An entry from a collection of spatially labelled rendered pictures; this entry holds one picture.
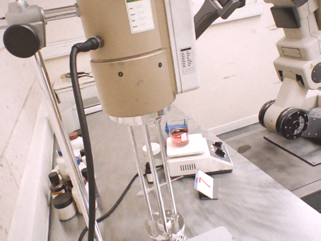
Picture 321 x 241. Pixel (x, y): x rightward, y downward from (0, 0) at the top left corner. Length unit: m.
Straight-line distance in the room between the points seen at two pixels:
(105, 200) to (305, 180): 1.02
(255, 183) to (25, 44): 0.72
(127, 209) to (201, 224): 0.22
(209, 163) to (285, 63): 0.87
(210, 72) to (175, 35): 2.20
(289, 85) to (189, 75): 1.26
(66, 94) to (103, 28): 1.54
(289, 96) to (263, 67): 1.30
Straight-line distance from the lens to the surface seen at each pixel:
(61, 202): 0.84
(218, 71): 2.58
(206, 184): 0.82
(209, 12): 0.96
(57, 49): 2.15
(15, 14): 0.35
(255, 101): 2.89
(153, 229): 0.49
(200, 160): 0.86
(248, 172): 0.90
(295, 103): 1.60
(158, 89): 0.33
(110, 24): 0.32
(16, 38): 0.26
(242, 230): 0.72
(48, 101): 0.36
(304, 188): 1.50
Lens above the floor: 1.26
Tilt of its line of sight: 23 degrees down
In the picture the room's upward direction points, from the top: 10 degrees counter-clockwise
